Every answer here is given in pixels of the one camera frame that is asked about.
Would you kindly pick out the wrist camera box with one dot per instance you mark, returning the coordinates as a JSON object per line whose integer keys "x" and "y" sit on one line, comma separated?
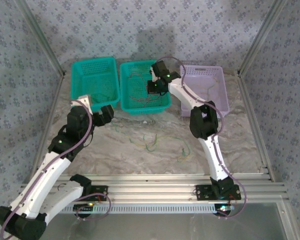
{"x": 84, "y": 101}
{"x": 153, "y": 75}

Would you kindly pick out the teal perforated plastic basket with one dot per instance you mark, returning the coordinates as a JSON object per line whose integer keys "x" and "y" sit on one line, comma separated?
{"x": 137, "y": 87}
{"x": 95, "y": 77}

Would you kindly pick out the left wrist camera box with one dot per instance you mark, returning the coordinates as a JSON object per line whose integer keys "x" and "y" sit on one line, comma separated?
{"x": 84, "y": 101}

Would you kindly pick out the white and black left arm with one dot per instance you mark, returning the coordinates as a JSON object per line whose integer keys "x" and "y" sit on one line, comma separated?
{"x": 40, "y": 182}

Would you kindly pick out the aluminium frame post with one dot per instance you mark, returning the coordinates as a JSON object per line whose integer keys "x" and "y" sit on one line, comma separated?
{"x": 262, "y": 37}
{"x": 40, "y": 37}

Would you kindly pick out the lilac perforated plastic basket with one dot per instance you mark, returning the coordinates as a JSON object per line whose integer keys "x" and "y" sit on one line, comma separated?
{"x": 215, "y": 75}

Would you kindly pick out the floral backdrop cloth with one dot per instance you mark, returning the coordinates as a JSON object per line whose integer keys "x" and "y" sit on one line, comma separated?
{"x": 150, "y": 25}

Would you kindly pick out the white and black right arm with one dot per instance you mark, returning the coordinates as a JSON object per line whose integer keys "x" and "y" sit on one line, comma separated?
{"x": 215, "y": 155}

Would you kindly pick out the black controller board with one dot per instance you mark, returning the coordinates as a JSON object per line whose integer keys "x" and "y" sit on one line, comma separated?
{"x": 83, "y": 208}
{"x": 223, "y": 209}

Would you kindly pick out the aluminium side rail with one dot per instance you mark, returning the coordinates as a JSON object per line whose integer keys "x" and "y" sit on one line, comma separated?
{"x": 252, "y": 125}
{"x": 55, "y": 100}

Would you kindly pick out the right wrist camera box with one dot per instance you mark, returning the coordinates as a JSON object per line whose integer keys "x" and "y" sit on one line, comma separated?
{"x": 153, "y": 75}

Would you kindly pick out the grey metal panel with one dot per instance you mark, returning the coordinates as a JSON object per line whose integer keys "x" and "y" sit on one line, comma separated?
{"x": 150, "y": 227}

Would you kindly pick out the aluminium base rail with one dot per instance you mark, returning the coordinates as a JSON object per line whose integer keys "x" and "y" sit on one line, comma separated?
{"x": 150, "y": 190}

